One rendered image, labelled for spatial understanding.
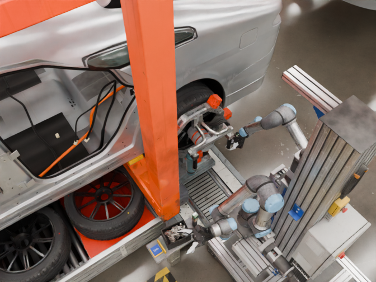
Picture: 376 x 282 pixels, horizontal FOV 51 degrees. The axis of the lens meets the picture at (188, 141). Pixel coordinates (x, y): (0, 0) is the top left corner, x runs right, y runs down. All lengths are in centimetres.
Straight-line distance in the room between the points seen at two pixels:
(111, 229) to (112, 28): 159
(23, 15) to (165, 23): 57
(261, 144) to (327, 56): 167
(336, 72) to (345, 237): 299
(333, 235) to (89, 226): 184
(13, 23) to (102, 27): 115
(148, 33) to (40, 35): 93
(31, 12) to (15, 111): 219
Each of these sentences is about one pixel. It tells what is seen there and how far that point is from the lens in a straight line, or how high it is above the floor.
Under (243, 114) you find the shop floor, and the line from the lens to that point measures 450.
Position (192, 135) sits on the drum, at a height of 89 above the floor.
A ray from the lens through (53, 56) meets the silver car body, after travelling 241.
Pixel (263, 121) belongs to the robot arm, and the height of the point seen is 119.
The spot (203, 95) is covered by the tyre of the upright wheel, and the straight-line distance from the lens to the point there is 309.
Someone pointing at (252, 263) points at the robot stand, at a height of 73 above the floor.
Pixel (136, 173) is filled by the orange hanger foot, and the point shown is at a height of 68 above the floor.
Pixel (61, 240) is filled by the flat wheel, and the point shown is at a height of 50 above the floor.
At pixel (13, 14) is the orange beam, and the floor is 268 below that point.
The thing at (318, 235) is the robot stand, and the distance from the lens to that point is 253.
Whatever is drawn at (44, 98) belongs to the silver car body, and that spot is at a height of 94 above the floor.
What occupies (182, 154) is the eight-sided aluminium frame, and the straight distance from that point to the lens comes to 333.
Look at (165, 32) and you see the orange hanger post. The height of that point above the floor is 237.
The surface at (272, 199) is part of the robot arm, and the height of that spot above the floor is 146.
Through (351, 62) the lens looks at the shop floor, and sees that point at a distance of 541.
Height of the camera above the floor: 348
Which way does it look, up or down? 55 degrees down
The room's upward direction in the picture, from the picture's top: straight up
